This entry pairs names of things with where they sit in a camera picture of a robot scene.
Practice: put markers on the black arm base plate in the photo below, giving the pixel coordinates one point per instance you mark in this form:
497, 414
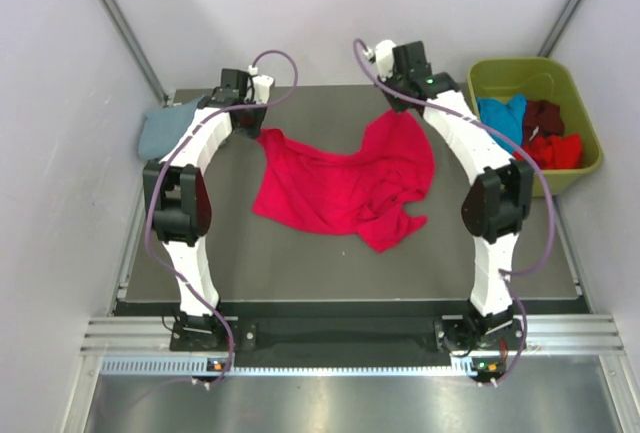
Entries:
307, 342

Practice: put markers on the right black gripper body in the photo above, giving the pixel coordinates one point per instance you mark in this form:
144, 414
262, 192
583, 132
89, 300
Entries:
392, 89

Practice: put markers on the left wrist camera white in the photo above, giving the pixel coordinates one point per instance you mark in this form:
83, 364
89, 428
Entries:
259, 86

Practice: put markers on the left corner aluminium post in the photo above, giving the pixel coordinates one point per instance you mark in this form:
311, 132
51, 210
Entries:
133, 46

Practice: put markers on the corner aluminium post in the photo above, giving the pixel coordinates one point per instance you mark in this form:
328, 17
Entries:
133, 46
559, 27

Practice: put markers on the grey slotted cable duct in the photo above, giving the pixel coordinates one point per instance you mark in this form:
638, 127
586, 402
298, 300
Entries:
211, 367

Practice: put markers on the folded grey-blue t-shirt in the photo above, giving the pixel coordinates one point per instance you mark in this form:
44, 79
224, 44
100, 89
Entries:
163, 128

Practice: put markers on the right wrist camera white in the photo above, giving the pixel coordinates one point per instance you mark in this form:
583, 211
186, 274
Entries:
382, 57

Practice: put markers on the dark maroon t-shirt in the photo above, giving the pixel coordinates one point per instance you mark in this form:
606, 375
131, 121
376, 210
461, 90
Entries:
541, 119

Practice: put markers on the right corner aluminium post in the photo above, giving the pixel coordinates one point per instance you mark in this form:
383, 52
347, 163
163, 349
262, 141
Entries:
559, 27

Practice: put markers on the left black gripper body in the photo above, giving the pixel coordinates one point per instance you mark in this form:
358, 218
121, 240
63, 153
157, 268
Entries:
251, 122

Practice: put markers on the aluminium front rail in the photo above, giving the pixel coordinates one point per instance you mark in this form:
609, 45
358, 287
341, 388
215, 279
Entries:
569, 334

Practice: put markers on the cyan blue t-shirt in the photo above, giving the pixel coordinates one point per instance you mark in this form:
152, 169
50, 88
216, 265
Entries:
506, 118

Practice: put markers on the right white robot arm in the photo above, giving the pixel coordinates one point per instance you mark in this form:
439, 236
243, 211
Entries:
499, 197

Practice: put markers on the bright red t-shirt in bin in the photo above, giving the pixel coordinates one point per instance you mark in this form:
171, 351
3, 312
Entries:
555, 152

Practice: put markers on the crimson red t-shirt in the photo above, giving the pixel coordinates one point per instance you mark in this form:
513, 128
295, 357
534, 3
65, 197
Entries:
363, 194

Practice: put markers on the olive green plastic bin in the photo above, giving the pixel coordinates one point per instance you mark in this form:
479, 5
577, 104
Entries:
539, 79

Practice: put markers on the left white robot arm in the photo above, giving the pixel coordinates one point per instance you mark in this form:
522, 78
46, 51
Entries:
178, 209

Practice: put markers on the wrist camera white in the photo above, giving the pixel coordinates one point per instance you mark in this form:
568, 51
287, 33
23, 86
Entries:
382, 57
259, 86

